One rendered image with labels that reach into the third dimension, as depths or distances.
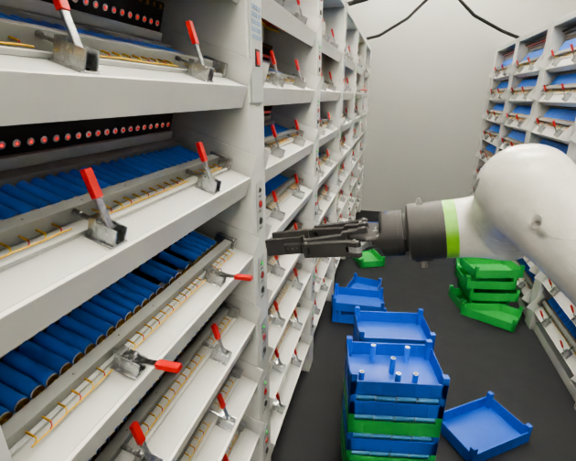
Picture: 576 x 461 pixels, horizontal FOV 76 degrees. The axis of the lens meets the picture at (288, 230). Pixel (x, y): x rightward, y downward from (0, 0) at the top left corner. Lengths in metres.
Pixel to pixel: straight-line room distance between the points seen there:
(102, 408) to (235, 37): 0.68
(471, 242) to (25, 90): 0.55
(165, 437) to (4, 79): 0.58
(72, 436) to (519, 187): 0.56
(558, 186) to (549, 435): 1.62
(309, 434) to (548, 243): 1.40
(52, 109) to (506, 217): 0.48
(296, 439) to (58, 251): 1.38
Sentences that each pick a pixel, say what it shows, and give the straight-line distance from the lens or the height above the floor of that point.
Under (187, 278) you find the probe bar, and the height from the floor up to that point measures 0.97.
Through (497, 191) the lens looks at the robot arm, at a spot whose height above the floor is 1.19.
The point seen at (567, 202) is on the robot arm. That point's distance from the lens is 0.48.
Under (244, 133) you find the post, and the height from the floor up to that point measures 1.22.
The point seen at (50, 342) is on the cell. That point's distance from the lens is 0.60.
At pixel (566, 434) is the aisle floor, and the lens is 2.06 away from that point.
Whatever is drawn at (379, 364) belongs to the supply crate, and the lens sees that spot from 1.43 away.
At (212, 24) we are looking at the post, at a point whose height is 1.43.
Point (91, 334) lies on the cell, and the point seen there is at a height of 0.98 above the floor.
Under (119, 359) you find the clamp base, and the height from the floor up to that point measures 0.96.
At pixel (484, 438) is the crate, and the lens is 1.88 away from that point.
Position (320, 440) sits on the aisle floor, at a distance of 1.71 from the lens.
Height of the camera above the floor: 1.29
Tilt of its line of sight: 20 degrees down
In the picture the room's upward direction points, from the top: straight up
